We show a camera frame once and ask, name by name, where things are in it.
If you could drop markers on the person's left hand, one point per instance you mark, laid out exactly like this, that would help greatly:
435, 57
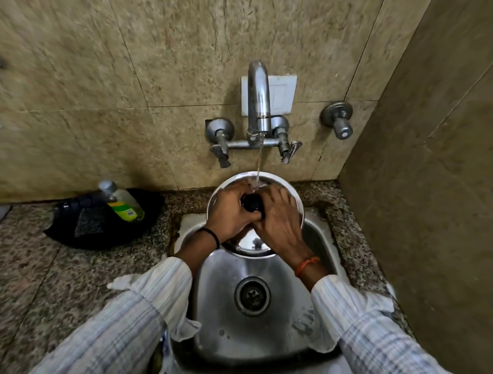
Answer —
225, 214

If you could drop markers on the person's right hand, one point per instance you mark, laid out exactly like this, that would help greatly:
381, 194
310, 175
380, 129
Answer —
281, 227

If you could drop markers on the person's right fingers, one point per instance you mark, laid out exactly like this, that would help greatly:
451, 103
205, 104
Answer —
277, 196

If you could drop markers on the person's left thumb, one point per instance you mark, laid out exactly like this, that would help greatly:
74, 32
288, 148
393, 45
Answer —
249, 219

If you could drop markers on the small black round object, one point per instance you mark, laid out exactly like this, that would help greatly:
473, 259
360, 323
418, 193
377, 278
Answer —
252, 203

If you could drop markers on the person's right forearm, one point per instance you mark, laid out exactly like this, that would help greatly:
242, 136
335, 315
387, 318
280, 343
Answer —
346, 308

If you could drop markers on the person's left forearm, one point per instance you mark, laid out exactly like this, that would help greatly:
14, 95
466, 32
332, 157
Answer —
154, 293

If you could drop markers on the round steel plate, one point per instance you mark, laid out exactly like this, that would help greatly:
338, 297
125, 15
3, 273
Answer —
298, 208

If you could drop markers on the steel lid with knob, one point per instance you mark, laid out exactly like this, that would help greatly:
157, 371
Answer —
252, 243

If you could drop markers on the black wrist band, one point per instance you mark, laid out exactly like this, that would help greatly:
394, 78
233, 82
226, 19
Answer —
212, 235

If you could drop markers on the orange wrist thread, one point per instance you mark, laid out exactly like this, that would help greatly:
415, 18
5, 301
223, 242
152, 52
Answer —
307, 266

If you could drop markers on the round sink drain strainer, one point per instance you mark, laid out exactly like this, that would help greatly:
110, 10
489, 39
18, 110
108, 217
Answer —
252, 296

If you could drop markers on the stainless steel sink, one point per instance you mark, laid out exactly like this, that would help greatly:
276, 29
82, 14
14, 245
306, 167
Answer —
231, 308

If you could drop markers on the yellow dish soap bottle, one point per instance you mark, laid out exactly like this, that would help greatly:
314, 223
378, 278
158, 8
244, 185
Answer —
125, 204

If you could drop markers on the black plastic bag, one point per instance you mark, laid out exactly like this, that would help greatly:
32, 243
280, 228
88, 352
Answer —
88, 229

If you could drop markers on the chrome wall mixer faucet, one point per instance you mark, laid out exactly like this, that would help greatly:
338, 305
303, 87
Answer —
258, 100

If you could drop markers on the chrome wall tap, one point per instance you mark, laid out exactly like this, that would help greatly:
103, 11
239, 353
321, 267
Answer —
339, 117

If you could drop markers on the white wall switch plate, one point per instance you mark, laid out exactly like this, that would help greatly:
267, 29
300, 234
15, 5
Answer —
283, 92

